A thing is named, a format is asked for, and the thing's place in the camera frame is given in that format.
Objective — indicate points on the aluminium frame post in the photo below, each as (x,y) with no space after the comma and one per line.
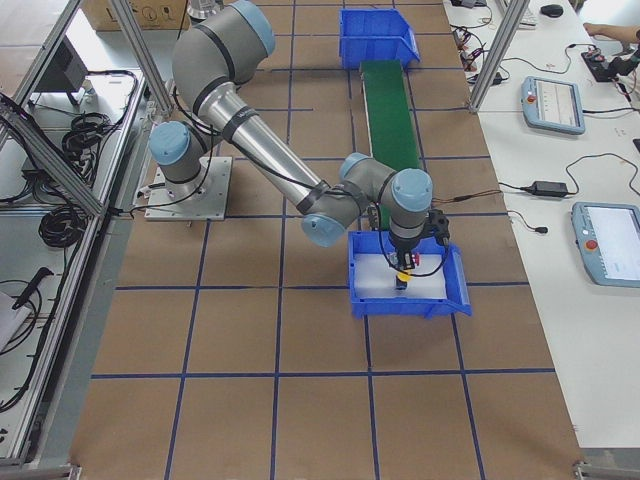
(497,51)

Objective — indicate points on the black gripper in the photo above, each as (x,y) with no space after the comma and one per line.
(403,248)

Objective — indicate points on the blue bin with foam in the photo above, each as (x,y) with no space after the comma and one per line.
(375,34)

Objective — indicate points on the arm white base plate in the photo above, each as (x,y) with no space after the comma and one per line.
(204,198)

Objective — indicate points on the yellow push button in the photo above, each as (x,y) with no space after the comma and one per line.
(402,280)

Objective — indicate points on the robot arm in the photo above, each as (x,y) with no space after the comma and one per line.
(212,59)

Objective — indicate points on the green conveyor belt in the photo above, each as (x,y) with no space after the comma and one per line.
(390,125)

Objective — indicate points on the teach pendant tablet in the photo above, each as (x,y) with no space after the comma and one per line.
(552,105)
(607,237)

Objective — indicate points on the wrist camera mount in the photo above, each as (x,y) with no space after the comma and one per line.
(438,227)

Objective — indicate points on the black power adapter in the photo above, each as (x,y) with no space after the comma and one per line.
(549,189)

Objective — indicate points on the blue bin right side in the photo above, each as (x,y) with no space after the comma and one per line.
(433,257)

